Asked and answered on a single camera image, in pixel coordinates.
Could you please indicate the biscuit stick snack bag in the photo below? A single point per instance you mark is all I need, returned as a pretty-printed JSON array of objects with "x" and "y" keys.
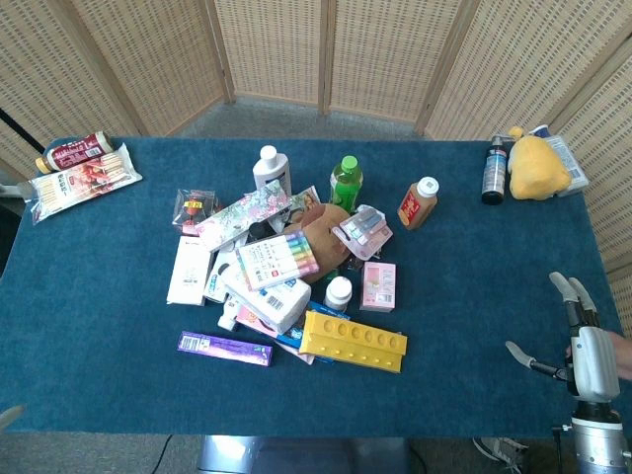
[{"x": 79, "y": 182}]

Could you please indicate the picture card packet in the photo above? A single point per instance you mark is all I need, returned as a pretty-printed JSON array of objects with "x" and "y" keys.
[{"x": 307, "y": 200}]

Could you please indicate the blue toothpaste box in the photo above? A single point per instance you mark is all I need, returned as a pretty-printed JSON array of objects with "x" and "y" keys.
[{"x": 321, "y": 311}]

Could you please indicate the white tissue pack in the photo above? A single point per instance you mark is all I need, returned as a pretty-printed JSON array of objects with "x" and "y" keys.
[{"x": 269, "y": 298}]

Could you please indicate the pink flat packet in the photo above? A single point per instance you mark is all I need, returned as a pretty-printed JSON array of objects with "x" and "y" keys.
[{"x": 254, "y": 321}]

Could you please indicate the highlighter marker pack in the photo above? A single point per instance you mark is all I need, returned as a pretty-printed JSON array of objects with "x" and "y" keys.
[{"x": 277, "y": 259}]

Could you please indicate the woven folding screen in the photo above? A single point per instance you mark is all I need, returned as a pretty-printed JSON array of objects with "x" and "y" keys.
[{"x": 316, "y": 54}]

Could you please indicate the small white jar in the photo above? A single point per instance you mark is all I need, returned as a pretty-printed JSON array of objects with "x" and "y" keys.
[{"x": 338, "y": 292}]

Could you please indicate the brown plush toy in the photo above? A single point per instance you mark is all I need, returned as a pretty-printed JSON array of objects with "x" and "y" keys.
[{"x": 323, "y": 232}]

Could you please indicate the purple toothpaste box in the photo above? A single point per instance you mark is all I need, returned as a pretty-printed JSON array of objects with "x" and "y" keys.
[{"x": 224, "y": 348}]

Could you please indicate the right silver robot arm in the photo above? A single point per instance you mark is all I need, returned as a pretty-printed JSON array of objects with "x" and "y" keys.
[{"x": 598, "y": 439}]

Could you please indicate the black spray can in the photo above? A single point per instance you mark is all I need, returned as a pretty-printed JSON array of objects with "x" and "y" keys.
[{"x": 494, "y": 170}]

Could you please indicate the yellow plush toy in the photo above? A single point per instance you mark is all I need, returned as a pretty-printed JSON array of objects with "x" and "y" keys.
[{"x": 537, "y": 168}]

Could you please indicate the white blue tube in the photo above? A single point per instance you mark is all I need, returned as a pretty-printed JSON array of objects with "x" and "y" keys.
[{"x": 217, "y": 279}]

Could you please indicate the clear bag with red item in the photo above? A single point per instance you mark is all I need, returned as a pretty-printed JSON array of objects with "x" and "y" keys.
[{"x": 194, "y": 210}]

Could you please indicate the white flat box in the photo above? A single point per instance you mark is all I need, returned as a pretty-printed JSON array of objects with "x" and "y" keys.
[{"x": 187, "y": 271}]

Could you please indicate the pink blister pack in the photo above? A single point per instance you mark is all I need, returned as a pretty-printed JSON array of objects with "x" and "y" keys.
[{"x": 363, "y": 229}]

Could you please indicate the blue table cloth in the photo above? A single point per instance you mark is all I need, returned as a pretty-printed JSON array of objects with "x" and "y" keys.
[{"x": 444, "y": 306}]

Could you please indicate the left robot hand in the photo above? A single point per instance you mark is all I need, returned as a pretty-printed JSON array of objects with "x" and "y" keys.
[{"x": 11, "y": 416}]

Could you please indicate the pink small box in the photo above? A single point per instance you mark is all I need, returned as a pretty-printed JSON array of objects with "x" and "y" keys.
[{"x": 378, "y": 286}]

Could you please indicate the green tea bottle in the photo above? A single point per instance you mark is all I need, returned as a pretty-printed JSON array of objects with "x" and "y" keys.
[{"x": 346, "y": 184}]

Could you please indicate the brown sauce bottle red label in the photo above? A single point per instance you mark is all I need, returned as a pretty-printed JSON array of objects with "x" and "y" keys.
[{"x": 74, "y": 150}]

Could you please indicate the white lotion bottle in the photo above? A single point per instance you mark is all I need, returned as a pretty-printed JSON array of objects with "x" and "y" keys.
[{"x": 270, "y": 170}]

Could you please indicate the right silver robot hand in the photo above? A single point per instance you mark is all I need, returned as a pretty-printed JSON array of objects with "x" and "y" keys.
[{"x": 595, "y": 363}]

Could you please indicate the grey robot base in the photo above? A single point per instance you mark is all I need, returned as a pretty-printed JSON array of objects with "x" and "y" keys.
[{"x": 301, "y": 455}]

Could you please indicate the white wipes pack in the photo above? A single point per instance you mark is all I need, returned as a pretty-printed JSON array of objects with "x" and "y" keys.
[{"x": 568, "y": 160}]

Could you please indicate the floral pattern box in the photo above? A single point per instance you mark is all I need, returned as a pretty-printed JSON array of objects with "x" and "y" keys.
[{"x": 244, "y": 214}]

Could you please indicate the yellow plastic hole block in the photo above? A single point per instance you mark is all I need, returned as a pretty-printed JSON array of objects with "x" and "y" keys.
[{"x": 353, "y": 340}]

